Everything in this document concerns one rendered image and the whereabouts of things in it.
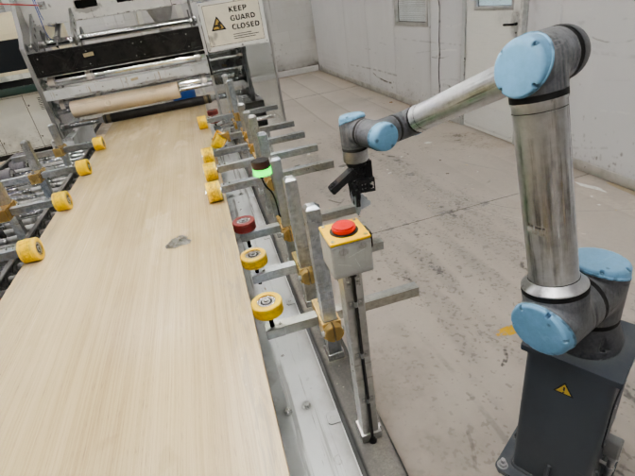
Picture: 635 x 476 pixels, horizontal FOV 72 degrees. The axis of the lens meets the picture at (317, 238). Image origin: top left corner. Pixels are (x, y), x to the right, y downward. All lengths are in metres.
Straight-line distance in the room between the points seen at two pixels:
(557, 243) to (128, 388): 0.99
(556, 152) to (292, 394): 0.88
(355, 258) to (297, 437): 0.60
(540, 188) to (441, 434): 1.17
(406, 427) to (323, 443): 0.83
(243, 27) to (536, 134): 2.90
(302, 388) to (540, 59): 0.97
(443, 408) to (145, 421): 1.34
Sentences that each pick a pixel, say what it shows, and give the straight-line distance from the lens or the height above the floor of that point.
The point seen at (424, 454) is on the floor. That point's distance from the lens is 1.89.
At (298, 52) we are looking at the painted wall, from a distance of 10.40.
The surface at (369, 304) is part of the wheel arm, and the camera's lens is 1.21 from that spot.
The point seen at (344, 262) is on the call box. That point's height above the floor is 1.18.
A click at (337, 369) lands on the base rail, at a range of 1.20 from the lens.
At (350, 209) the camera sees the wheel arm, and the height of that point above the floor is 0.85.
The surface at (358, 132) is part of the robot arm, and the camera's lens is 1.45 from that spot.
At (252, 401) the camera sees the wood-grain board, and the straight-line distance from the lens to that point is 0.91.
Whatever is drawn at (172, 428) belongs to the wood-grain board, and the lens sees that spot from 0.93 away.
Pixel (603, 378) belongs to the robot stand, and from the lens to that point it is 1.41.
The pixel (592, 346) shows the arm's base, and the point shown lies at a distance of 1.42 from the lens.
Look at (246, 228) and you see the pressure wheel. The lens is 1.53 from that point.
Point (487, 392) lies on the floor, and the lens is 2.09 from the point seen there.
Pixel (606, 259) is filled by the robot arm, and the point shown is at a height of 0.87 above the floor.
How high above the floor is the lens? 1.57
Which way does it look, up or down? 29 degrees down
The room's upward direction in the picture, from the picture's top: 9 degrees counter-clockwise
